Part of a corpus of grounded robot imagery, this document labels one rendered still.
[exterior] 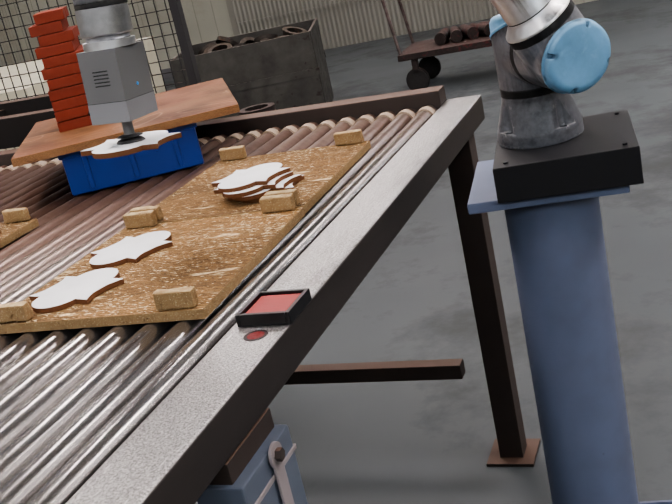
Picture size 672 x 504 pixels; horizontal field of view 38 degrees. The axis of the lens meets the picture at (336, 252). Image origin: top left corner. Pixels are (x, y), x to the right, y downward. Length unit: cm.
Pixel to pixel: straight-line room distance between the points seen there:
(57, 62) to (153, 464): 152
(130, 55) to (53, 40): 95
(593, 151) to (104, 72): 78
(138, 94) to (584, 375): 96
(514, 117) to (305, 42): 498
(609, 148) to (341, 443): 143
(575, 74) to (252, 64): 523
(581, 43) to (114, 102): 71
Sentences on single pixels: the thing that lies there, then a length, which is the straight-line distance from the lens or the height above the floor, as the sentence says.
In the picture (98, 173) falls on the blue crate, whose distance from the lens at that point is 224.
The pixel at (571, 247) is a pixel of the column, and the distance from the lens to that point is 178.
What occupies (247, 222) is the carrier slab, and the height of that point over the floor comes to 94.
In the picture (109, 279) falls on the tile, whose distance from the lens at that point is 150.
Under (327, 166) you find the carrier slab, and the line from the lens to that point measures 188.
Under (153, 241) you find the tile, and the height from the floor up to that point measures 94.
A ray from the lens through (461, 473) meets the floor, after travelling 257.
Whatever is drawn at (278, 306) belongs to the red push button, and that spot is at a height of 93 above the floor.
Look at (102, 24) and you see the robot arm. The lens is 143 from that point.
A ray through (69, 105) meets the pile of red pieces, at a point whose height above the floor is 110.
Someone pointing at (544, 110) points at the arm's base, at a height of 99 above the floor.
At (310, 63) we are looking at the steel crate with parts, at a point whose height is 50.
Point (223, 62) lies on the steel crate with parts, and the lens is 674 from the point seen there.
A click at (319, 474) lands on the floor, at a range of 270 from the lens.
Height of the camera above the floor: 138
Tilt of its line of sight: 18 degrees down
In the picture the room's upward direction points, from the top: 13 degrees counter-clockwise
